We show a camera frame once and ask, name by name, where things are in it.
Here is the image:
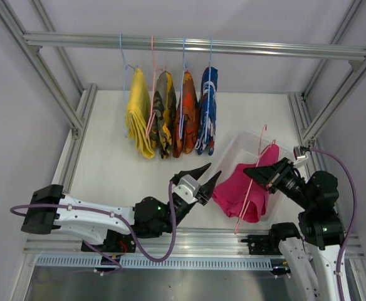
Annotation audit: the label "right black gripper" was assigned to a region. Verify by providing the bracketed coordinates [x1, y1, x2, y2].
[243, 157, 313, 210]

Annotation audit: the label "pink trousers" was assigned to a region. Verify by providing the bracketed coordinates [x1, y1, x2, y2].
[212, 144, 280, 223]

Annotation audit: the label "pink wire hanger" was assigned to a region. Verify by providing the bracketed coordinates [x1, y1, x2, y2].
[234, 124, 275, 235]

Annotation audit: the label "white plastic basket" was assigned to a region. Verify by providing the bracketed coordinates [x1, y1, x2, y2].
[216, 131, 295, 224]

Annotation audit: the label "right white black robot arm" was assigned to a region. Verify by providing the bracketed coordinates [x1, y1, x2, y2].
[244, 157, 350, 300]

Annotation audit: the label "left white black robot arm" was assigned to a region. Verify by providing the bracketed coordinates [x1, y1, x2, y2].
[21, 164, 222, 253]

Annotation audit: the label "blue white patterned trousers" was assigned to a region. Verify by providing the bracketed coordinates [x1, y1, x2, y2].
[195, 66, 220, 157]

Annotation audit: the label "blue hanger with blue trousers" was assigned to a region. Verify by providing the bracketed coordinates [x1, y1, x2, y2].
[196, 37, 217, 150]

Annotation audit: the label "orange camouflage trousers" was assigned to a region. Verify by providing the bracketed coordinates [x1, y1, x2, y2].
[172, 70, 199, 158]

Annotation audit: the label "green camouflage trousers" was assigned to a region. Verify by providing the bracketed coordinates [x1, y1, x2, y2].
[149, 71, 177, 159]

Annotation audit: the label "yellow trousers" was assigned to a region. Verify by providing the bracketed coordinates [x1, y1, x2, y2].
[125, 68, 155, 159]

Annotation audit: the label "light blue hanger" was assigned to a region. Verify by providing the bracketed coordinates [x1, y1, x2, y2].
[119, 34, 137, 120]

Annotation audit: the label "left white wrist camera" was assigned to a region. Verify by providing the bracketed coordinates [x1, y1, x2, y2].
[172, 175, 200, 204]

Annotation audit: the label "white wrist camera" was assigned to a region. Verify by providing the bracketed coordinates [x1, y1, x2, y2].
[172, 175, 200, 204]
[293, 145, 310, 167]

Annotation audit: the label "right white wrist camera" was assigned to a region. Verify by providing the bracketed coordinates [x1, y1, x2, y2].
[293, 145, 310, 167]

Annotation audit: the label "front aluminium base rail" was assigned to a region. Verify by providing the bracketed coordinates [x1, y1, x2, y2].
[23, 228, 365, 259]

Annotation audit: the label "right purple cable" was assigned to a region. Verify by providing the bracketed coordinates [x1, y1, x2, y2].
[310, 147, 359, 301]

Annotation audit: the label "purple cable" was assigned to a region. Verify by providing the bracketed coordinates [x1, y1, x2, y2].
[9, 181, 176, 282]
[310, 147, 359, 301]

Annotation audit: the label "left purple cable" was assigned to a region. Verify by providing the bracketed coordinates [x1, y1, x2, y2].
[9, 181, 176, 282]

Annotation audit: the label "aluminium frame structure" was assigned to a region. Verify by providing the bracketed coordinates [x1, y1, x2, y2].
[0, 0, 366, 301]

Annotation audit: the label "white slotted cable duct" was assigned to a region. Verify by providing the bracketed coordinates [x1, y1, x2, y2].
[36, 255, 273, 271]

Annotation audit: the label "aluminium hanging rail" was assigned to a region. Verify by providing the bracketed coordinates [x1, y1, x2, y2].
[23, 31, 366, 61]

